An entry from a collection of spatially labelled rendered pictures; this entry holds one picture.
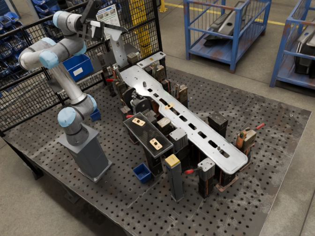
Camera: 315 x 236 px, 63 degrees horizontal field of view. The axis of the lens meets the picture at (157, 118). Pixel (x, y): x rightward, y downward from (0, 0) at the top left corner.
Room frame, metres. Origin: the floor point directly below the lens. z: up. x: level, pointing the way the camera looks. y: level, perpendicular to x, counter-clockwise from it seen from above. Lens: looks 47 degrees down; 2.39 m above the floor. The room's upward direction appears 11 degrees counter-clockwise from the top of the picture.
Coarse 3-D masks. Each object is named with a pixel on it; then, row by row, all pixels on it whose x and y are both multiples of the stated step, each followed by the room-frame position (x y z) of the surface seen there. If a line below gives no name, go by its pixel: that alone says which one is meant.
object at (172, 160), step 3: (171, 156) 0.83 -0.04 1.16; (174, 156) 0.83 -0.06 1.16; (165, 159) 0.82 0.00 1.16; (168, 159) 0.82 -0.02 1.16; (171, 159) 0.81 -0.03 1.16; (174, 159) 0.81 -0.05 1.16; (177, 159) 0.81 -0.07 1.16; (168, 162) 0.79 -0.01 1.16; (171, 162) 0.79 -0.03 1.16; (174, 162) 0.79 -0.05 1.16; (177, 162) 0.79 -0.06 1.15; (171, 165) 0.77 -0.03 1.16
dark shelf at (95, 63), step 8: (128, 48) 2.29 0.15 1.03; (136, 48) 2.26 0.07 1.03; (104, 56) 2.23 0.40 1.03; (112, 56) 2.20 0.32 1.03; (96, 64) 2.12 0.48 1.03; (112, 64) 2.07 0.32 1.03; (96, 72) 1.99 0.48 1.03; (56, 80) 1.98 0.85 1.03; (80, 80) 1.91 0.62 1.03; (56, 88) 1.85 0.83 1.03
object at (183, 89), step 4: (180, 88) 1.53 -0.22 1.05; (184, 88) 1.52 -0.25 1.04; (180, 92) 1.50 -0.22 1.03; (184, 92) 1.51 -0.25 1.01; (180, 96) 1.49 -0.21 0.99; (184, 96) 1.51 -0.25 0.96; (180, 100) 1.49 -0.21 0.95; (184, 100) 1.51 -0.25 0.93; (184, 104) 1.52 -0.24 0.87; (184, 120) 1.49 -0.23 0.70
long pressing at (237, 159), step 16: (128, 80) 1.82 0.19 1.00; (144, 80) 1.78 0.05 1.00; (144, 96) 1.57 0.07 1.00; (160, 96) 1.53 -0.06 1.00; (160, 112) 1.35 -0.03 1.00; (192, 112) 1.29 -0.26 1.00; (176, 128) 1.17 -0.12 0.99; (208, 128) 1.11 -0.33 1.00; (208, 144) 0.98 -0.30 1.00; (224, 144) 0.96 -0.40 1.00; (224, 160) 0.84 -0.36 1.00; (240, 160) 0.82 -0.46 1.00
